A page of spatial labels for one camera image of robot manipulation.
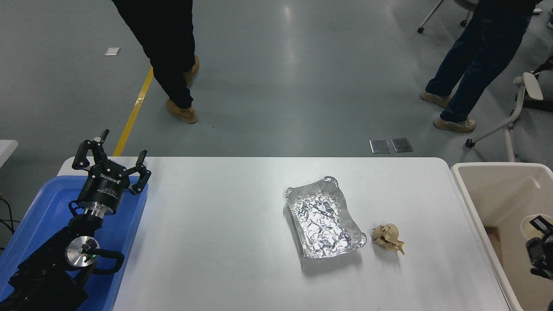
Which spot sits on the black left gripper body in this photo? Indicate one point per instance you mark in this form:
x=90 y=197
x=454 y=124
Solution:
x=103 y=185

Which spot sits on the white paper cup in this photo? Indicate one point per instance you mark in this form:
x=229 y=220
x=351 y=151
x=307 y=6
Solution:
x=525 y=225

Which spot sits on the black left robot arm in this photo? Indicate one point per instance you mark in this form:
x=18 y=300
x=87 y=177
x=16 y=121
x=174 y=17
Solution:
x=47 y=272

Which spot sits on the large pale bin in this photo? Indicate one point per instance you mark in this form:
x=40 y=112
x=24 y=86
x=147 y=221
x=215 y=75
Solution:
x=497 y=194

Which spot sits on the blue plastic tray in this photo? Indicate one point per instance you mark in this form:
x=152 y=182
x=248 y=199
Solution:
x=43 y=207

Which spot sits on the white side table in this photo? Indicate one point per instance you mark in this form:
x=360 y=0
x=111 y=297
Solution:
x=6 y=149

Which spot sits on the person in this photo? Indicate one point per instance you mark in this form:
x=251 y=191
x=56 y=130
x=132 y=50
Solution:
x=168 y=43
x=475 y=52

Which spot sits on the white chair with armrest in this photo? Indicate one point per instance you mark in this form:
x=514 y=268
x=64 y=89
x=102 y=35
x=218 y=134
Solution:
x=533 y=86

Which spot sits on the crumpled tan paper ball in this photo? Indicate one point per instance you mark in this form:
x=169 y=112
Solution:
x=386 y=237

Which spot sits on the metal floor plate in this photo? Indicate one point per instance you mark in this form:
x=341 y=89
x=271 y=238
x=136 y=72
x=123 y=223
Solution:
x=402 y=145
x=380 y=146

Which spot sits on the crumpled foil tray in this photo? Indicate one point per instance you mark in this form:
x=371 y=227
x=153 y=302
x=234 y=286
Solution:
x=322 y=224

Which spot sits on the white wheeled chair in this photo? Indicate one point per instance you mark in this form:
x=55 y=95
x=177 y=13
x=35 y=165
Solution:
x=468 y=2

